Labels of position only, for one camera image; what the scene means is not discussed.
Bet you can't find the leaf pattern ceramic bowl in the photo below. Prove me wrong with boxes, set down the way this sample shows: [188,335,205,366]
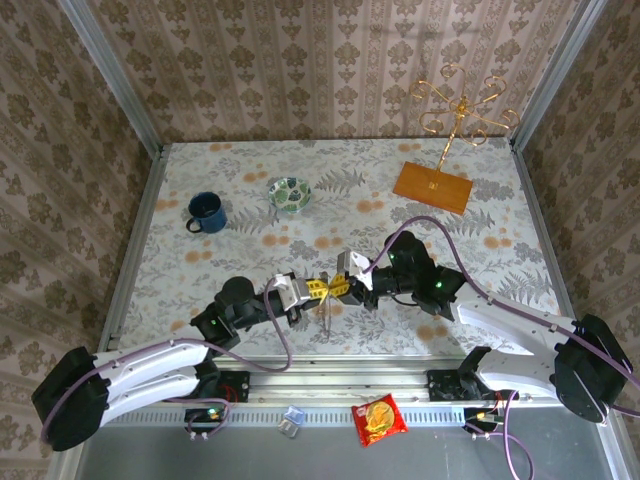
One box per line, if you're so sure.
[267,177,314,215]

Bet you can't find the dark blue enamel mug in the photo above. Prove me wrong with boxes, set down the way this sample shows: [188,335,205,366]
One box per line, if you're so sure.
[185,192,229,235]

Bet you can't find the small circuit board with LED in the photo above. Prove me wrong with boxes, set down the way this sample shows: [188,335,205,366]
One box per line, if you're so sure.
[462,407,505,426]
[183,407,229,426]

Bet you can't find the floral patterned tablecloth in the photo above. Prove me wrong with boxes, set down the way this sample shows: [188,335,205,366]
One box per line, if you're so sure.
[119,139,561,359]

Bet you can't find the red snack packet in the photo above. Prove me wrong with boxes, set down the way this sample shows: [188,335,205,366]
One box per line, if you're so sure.
[350,393,410,448]

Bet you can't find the grey metal shelf plate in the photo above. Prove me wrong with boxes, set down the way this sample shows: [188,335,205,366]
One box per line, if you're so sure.
[74,424,616,480]

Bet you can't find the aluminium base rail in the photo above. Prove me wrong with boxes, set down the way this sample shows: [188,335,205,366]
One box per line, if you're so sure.
[209,355,481,404]

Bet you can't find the gold wire stand wooden base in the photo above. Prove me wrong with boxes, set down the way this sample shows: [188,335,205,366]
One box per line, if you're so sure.
[392,62,521,216]

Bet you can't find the thin purple base cable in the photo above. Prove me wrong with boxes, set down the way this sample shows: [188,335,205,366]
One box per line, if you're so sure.
[467,391,537,480]
[162,391,235,442]

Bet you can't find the slotted grey cable duct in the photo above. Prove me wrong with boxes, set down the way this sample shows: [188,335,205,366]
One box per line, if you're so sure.
[87,403,474,427]

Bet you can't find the aluminium table side rail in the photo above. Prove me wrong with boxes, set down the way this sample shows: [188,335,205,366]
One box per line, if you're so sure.
[94,144,170,354]
[508,137,577,324]

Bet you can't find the aluminium frame post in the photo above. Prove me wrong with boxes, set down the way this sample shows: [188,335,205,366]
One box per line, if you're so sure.
[512,0,611,151]
[54,0,166,154]

